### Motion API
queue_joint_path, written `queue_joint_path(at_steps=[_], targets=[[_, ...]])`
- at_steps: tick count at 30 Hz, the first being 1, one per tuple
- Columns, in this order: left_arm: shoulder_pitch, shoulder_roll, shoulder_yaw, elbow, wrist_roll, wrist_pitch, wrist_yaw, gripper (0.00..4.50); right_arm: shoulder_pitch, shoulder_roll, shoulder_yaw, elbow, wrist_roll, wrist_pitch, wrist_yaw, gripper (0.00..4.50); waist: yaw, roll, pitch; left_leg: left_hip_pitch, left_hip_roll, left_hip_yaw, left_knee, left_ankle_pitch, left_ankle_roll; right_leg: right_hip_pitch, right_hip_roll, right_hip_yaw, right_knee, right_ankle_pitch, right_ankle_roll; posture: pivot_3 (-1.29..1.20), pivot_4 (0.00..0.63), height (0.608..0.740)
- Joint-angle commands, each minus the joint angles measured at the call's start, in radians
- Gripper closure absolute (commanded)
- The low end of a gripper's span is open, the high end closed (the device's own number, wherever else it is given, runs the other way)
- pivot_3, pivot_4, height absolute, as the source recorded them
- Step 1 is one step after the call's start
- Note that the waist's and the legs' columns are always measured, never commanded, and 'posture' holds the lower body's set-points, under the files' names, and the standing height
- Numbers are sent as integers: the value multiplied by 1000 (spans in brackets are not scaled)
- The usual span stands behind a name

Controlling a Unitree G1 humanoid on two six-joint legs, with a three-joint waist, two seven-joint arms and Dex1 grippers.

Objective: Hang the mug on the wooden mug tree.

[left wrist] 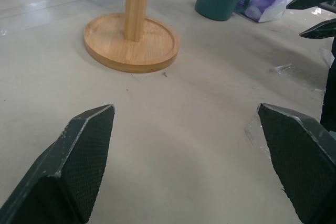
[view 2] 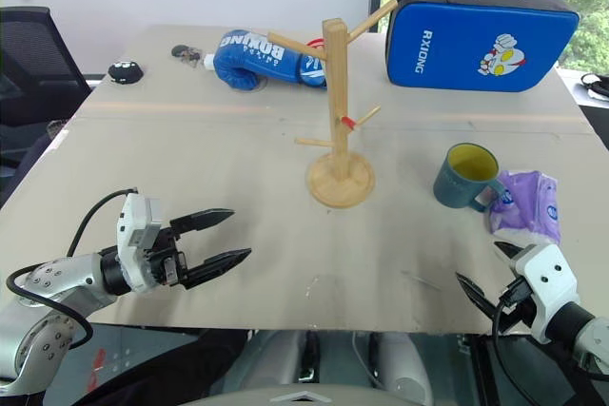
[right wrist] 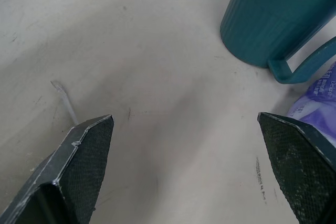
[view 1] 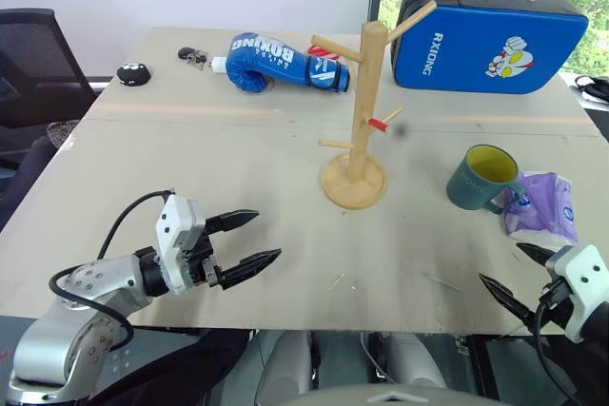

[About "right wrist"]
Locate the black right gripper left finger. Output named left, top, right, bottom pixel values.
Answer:
left=0, top=114, right=114, bottom=224

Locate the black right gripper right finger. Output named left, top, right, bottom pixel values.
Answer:
left=257, top=112, right=336, bottom=224

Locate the teal ribbed mug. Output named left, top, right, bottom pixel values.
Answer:
left=219, top=0, right=336, bottom=84

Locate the purple tissue pack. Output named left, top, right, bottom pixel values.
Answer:
left=286, top=61, right=336, bottom=148

